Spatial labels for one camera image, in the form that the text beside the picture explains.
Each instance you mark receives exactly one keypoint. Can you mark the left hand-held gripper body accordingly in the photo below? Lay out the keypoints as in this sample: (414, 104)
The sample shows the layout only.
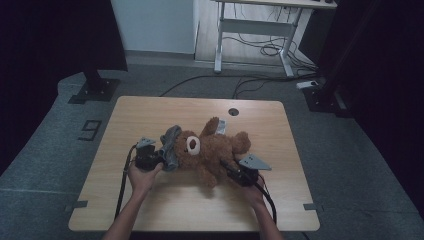
(146, 156)

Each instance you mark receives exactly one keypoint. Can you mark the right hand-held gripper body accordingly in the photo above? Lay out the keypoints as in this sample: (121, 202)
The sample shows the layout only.
(250, 166)

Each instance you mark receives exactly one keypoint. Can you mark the brown teddy bear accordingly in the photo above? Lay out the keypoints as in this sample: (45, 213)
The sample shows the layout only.
(213, 150)

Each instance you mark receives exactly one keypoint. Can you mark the person's left hand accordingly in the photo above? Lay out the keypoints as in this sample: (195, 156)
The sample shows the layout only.
(143, 181)

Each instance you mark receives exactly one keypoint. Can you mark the person's right hand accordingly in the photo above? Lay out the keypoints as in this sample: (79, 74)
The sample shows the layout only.
(255, 195)

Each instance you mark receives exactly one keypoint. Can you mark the grey tape strip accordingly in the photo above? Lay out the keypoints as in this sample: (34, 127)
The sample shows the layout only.
(78, 204)
(311, 206)

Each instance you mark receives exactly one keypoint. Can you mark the white power strip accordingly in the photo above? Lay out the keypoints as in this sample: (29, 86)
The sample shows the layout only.
(306, 84)

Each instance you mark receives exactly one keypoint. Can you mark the black curtain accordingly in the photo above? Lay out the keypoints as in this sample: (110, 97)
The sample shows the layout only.
(383, 83)
(50, 50)

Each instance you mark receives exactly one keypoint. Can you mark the black stand base plate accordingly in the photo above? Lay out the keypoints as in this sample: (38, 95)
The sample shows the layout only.
(95, 90)
(321, 100)

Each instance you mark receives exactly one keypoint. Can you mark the white desk frame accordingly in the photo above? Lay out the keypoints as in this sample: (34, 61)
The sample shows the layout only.
(253, 26)

